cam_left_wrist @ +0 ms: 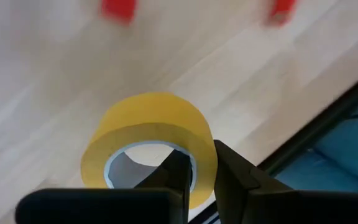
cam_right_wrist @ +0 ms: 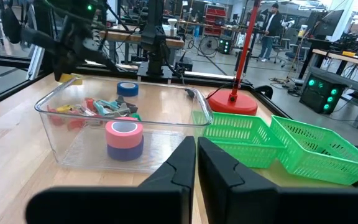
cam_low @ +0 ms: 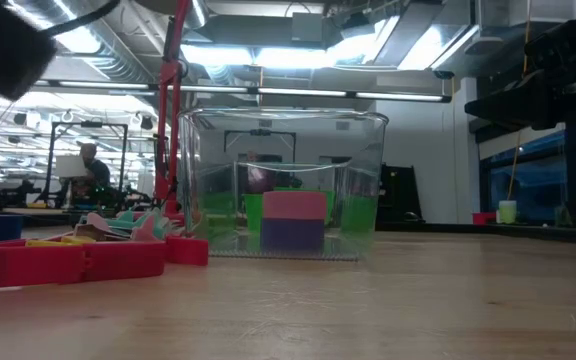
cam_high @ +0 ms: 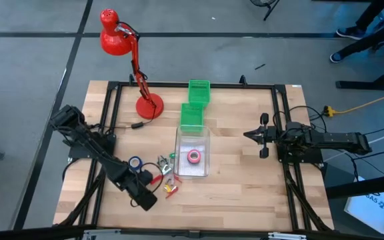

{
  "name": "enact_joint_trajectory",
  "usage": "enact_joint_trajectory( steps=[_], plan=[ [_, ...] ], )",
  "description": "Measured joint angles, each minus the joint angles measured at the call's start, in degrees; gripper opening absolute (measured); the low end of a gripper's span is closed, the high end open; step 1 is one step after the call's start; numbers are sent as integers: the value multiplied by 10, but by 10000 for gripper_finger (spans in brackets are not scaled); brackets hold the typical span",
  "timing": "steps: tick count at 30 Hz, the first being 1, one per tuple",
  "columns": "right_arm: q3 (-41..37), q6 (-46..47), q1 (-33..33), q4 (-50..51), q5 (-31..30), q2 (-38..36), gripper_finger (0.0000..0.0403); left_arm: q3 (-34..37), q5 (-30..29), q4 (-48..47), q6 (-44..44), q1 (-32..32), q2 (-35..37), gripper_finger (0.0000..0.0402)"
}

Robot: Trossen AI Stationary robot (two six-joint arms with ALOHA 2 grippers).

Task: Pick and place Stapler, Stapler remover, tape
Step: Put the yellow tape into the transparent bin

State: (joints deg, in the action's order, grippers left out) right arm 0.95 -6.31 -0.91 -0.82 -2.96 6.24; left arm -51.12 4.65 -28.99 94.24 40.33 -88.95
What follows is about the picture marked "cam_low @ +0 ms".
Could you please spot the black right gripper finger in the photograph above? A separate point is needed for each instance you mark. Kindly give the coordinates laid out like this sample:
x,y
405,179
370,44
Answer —
x,y
498,111

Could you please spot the pink tape roll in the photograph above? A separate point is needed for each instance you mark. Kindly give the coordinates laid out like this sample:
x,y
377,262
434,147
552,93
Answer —
x,y
293,205

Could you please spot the clear plastic bin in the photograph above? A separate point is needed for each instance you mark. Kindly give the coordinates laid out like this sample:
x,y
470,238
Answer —
x,y
208,150

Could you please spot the red mini stapler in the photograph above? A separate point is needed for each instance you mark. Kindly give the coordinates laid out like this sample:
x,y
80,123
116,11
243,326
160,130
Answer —
x,y
188,250

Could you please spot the yellow mini stapler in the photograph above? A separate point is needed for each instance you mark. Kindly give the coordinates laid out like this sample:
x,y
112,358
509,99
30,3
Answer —
x,y
58,242

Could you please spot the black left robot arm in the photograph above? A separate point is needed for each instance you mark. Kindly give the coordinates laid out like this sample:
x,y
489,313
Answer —
x,y
3,45

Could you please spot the pale green cup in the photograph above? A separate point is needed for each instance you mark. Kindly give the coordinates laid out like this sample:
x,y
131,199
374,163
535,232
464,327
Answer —
x,y
507,212

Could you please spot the red tray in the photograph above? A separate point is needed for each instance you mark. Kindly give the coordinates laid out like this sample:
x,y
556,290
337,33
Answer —
x,y
483,218

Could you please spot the black cabinet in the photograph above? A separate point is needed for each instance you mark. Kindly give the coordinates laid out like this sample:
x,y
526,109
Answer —
x,y
400,195

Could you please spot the green plastic slotted basket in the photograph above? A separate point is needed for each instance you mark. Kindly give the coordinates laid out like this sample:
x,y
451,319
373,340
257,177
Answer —
x,y
358,215
253,210

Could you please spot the person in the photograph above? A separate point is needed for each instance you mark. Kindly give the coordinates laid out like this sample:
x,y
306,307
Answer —
x,y
258,175
93,172

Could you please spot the black rig frame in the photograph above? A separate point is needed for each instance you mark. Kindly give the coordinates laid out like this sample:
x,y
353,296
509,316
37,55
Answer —
x,y
88,124
260,132

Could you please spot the black overhead frame beam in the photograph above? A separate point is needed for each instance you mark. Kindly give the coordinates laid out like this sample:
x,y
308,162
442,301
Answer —
x,y
253,90

